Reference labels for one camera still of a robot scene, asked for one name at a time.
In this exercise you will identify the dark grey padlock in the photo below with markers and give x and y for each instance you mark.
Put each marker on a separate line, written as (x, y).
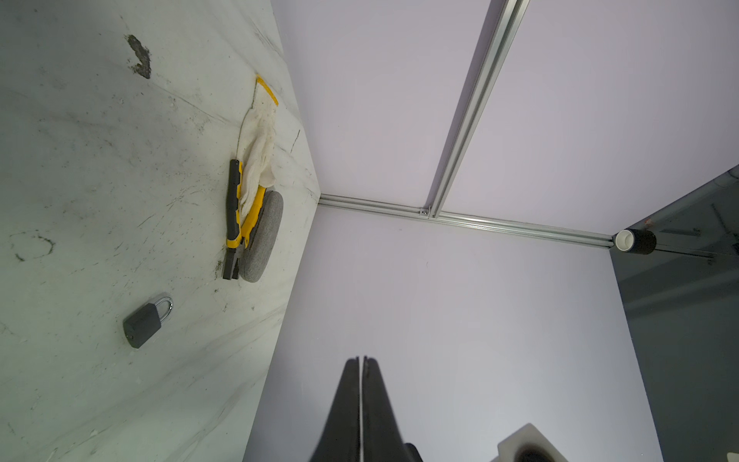
(147, 320)

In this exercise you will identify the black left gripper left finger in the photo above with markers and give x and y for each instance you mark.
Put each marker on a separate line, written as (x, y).
(340, 440)

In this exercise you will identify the grey fabric oval case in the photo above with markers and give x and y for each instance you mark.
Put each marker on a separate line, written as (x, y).
(256, 254)

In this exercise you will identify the white knit work glove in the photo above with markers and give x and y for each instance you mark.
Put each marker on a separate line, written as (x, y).
(256, 144)

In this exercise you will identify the dark putty stain lump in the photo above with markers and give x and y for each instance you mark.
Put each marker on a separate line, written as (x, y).
(143, 67)

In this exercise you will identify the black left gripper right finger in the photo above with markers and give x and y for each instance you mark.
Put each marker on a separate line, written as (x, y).
(381, 438)

